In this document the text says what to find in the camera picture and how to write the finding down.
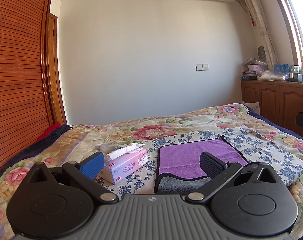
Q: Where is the purple and grey towel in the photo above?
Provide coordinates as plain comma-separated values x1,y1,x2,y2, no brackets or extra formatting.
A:
154,136,248,194

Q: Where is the wooden low cabinet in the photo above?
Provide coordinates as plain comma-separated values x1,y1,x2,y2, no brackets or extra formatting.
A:
241,80,303,137

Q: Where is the floral beige bed blanket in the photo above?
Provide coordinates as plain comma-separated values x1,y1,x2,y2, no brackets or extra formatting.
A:
0,103,303,239

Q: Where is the pink cotton tissue box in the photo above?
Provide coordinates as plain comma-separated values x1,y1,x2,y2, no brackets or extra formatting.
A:
99,143,148,185

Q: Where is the white cardboard box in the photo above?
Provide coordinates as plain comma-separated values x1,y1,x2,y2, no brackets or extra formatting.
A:
243,102,260,115

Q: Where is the blue floral white cloth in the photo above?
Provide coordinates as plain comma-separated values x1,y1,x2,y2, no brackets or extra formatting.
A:
97,128,303,196

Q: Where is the dark navy bed sheet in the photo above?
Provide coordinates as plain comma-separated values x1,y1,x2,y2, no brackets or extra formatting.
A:
0,124,71,178

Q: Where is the blue box on cabinet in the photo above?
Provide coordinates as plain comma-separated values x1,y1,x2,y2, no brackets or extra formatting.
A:
273,64,290,74

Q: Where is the red blanket at bedside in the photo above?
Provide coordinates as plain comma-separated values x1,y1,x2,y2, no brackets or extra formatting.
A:
37,122,62,142

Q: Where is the clear plastic bag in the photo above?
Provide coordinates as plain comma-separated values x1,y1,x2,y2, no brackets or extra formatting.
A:
257,70,289,81

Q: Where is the dark flat box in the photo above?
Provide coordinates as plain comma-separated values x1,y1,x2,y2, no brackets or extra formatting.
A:
241,71,258,81

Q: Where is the pink box on cabinet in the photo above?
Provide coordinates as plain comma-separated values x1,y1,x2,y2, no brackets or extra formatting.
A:
248,64,269,76

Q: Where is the wooden slatted wardrobe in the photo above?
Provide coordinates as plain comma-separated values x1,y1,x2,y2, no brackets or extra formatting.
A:
0,0,53,171

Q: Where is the wooden door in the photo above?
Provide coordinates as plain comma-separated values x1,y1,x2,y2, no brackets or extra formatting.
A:
46,13,67,124

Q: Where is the patterned beige curtain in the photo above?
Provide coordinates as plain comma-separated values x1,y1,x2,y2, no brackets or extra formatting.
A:
244,0,278,71

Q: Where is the white wall socket plate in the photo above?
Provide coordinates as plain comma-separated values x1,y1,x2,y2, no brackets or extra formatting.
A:
195,64,209,71

